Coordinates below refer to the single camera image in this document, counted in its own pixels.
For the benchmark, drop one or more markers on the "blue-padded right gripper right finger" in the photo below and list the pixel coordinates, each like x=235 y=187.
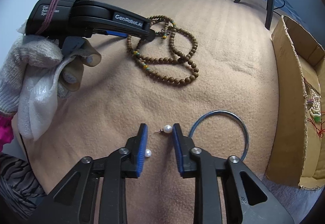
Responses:
x=247 y=199

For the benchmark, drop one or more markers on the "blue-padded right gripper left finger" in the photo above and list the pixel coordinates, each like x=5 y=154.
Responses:
x=95 y=182

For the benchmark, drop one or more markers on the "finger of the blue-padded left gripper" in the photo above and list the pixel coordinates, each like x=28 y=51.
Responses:
x=115 y=33

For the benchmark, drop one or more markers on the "pearl earring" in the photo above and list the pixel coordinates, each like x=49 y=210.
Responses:
x=167 y=129
x=148 y=153

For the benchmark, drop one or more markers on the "white bead bracelet green pendant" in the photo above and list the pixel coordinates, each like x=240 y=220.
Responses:
x=314 y=105

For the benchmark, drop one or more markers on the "striped sleeve forearm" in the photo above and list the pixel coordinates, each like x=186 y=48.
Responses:
x=20 y=189

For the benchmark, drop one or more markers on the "white gloved left hand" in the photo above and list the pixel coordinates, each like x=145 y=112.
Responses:
x=34 y=76

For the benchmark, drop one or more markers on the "blue metal bangle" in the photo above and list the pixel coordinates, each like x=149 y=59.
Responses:
x=222 y=132

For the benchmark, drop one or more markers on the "cardboard box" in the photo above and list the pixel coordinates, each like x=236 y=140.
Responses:
x=297 y=157

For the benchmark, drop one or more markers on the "tan blanket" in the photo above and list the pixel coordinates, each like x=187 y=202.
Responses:
x=237 y=73

